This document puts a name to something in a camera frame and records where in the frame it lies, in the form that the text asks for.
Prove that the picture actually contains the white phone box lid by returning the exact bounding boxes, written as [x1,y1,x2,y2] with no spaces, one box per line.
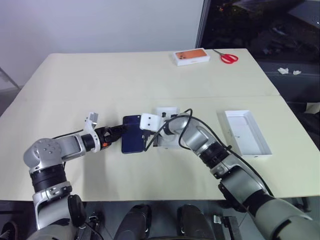
[215,109,273,158]

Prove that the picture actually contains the dark blue phone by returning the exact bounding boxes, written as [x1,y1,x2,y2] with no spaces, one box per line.
[121,114,146,155]

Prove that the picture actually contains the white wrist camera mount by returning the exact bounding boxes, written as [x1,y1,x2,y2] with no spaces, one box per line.
[83,111,104,153]
[139,112,163,133]

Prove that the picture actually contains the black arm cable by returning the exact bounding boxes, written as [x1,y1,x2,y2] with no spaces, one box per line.
[143,108,275,213]
[51,128,85,140]

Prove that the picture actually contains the grey window frame post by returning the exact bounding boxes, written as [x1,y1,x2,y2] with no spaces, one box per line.
[194,0,212,49]

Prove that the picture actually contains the white phone box base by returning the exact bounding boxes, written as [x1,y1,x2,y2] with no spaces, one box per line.
[152,106,188,150]

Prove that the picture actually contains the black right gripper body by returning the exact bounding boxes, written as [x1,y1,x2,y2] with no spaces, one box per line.
[141,129,157,141]

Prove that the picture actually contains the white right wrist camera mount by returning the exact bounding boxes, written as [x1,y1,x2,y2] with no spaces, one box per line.
[139,112,163,133]

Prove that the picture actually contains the black metal bracket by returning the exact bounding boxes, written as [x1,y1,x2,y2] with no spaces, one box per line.
[213,214,242,240]

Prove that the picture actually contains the dark rounded shape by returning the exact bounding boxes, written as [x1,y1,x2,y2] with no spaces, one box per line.
[176,204,214,240]
[121,204,153,240]

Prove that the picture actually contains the phone box with orange print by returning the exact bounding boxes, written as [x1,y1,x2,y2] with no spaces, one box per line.
[172,47,212,68]

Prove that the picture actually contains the red handled scissors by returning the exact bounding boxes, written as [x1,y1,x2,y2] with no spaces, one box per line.
[212,48,240,65]

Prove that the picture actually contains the dark chair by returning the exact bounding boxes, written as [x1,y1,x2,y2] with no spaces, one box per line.
[287,101,320,152]

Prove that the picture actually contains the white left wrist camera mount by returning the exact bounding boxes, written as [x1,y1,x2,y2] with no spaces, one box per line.
[83,111,104,153]

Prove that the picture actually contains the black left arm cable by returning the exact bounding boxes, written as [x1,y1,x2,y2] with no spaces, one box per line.
[51,128,85,140]

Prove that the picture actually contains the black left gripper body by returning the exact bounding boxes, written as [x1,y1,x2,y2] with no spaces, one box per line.
[95,126,116,150]

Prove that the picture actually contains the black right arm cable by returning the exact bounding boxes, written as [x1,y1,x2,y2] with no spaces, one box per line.
[143,108,275,213]

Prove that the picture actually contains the dark shoe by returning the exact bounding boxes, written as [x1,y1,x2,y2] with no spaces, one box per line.
[0,220,19,240]

